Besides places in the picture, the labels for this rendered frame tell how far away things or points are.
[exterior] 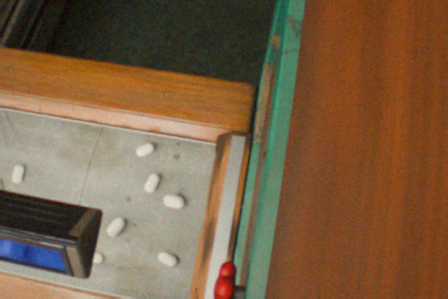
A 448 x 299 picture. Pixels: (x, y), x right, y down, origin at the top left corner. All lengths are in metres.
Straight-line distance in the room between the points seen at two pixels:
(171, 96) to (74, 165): 0.22
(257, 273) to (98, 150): 0.62
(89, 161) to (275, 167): 0.61
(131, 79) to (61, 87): 0.13
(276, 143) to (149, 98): 0.57
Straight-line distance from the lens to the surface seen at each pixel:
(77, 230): 0.50
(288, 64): 0.34
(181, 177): 0.85
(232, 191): 0.72
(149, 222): 0.85
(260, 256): 0.31
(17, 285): 0.89
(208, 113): 0.85
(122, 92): 0.88
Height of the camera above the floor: 1.58
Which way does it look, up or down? 75 degrees down
